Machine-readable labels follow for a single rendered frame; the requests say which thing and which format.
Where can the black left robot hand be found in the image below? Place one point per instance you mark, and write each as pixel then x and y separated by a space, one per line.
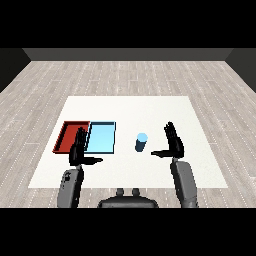
pixel 77 151

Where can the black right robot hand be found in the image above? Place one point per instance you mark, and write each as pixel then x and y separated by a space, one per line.
pixel 175 145

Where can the red shallow open box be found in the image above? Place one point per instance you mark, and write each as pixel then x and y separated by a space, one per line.
pixel 68 136

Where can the light blue shallow open box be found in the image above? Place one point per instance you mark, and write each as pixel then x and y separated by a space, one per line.
pixel 101 137

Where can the small blue can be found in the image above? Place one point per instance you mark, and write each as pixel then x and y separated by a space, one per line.
pixel 141 142

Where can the dark grey robot body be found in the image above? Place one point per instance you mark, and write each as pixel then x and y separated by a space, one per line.
pixel 128 201

